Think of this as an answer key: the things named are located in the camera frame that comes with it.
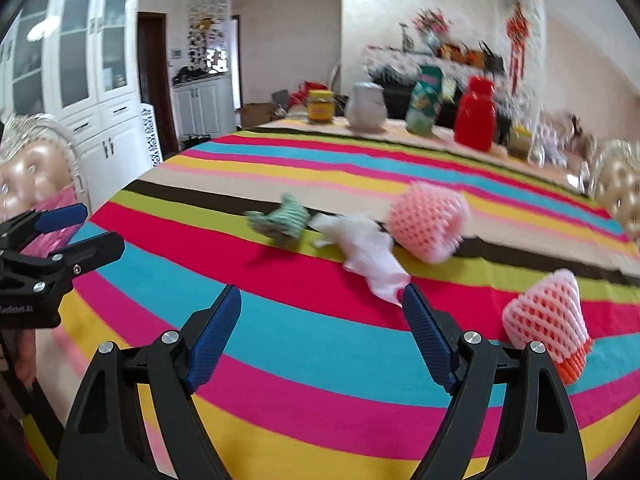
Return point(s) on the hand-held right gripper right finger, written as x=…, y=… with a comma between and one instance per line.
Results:
x=430, y=340

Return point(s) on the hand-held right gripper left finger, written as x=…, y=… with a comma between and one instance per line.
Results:
x=212, y=345

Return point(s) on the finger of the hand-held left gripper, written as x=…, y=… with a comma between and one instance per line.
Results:
x=60, y=216
x=95, y=252

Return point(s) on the pink plastic bag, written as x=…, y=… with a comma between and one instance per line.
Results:
x=55, y=240

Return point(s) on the white wrapper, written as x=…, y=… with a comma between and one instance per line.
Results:
x=365, y=255

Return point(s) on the person's left hand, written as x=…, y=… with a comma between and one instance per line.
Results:
x=26, y=360

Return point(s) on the beige tufted chair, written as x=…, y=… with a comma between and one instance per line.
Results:
x=617, y=190
x=35, y=170

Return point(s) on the striped tablecloth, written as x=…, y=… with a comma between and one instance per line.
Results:
x=300, y=350

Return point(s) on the pink foam fruit net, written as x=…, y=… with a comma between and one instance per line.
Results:
x=430, y=222

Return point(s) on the pink and orange foam net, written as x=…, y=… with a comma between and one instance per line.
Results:
x=547, y=310

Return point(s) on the white perforated panel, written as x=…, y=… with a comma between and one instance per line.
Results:
x=151, y=135

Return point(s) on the crumpled green paper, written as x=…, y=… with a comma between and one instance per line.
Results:
x=282, y=220

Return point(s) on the tall white glass cabinet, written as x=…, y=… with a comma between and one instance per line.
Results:
x=80, y=70

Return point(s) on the dark wooden door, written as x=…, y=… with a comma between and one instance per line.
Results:
x=155, y=85

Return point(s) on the low white cabinet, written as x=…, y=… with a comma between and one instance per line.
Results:
x=202, y=107

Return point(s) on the cardboard box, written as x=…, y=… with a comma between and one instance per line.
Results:
x=256, y=115

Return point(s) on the glass jar yellow lid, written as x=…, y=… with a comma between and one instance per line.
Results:
x=521, y=141

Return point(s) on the red thermos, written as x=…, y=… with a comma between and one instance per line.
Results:
x=477, y=117

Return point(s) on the white ornate sofa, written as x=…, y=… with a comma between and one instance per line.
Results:
x=557, y=140

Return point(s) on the green flower vase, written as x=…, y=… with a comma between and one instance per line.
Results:
x=424, y=102

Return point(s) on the white ceramic jug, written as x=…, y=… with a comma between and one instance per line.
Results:
x=366, y=110

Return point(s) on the white lattice screen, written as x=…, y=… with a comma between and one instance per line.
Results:
x=210, y=25

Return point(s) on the yellow lid jar red label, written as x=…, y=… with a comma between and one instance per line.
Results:
x=320, y=107

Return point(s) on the sideboard with lace cloth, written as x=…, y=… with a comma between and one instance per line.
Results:
x=390, y=62

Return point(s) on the flower bouquet in vase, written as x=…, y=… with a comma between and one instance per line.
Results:
x=431, y=27

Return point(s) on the red knot wall hanging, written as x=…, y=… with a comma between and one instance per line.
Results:
x=517, y=40

